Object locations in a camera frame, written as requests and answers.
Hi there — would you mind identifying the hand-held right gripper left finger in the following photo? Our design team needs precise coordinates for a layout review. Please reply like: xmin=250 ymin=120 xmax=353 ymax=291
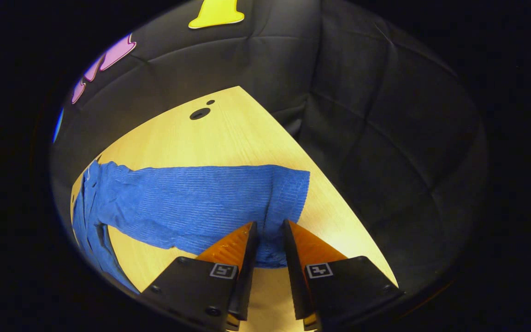
xmin=140 ymin=221 xmax=260 ymax=332

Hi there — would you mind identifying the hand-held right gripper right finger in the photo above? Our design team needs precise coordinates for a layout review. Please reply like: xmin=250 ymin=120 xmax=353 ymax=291
xmin=283 ymin=219 xmax=405 ymax=332

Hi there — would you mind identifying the black backdrop cloth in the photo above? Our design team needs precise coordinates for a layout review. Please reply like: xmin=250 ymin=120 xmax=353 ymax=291
xmin=50 ymin=0 xmax=490 ymax=296

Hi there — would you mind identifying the blue corduroy jacket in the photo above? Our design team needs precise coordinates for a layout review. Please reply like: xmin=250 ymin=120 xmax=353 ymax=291
xmin=71 ymin=159 xmax=311 ymax=296

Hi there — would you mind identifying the black table cable grommet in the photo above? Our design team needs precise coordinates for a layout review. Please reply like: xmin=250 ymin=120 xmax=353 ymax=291
xmin=189 ymin=99 xmax=216 ymax=121

